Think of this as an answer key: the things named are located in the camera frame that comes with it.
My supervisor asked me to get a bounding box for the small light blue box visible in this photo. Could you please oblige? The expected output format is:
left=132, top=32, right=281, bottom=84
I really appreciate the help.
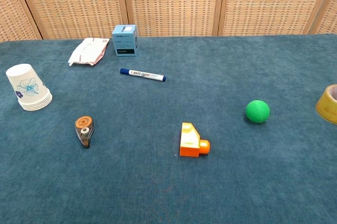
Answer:
left=112, top=24, right=140, bottom=57

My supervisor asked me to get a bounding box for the orange correction tape dispenser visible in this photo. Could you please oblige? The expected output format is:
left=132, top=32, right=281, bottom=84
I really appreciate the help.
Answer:
left=74, top=115, right=94, bottom=149

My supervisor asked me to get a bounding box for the white tissue packet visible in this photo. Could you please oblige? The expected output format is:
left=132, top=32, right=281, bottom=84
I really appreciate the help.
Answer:
left=67, top=37, right=111, bottom=66

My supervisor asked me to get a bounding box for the green ball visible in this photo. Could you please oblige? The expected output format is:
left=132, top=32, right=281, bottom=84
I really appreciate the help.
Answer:
left=245, top=99, right=271, bottom=123

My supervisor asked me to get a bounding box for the blue table cloth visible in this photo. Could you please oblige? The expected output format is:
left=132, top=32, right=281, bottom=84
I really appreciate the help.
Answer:
left=0, top=33, right=337, bottom=224

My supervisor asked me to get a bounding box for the blue whiteboard marker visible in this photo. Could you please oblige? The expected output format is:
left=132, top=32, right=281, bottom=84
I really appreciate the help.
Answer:
left=120, top=67, right=167, bottom=82

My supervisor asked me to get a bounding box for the yellow packing tape roll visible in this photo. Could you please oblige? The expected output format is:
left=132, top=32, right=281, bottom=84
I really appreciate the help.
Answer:
left=315, top=84, right=337, bottom=125

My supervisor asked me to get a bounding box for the white patterned tube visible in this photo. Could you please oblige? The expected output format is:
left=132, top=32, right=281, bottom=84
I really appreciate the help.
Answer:
left=5, top=63, right=51, bottom=103

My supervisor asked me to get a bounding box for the wicker folding screen panel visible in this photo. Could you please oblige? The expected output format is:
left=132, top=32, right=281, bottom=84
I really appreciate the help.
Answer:
left=218, top=0, right=333, bottom=36
left=121, top=0, right=227, bottom=37
left=12, top=0, right=130, bottom=40
left=308, top=0, right=337, bottom=35
left=0, top=0, right=43, bottom=43

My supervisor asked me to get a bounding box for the orange toy building block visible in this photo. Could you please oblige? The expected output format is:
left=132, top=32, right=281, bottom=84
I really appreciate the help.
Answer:
left=180, top=122, right=211, bottom=158

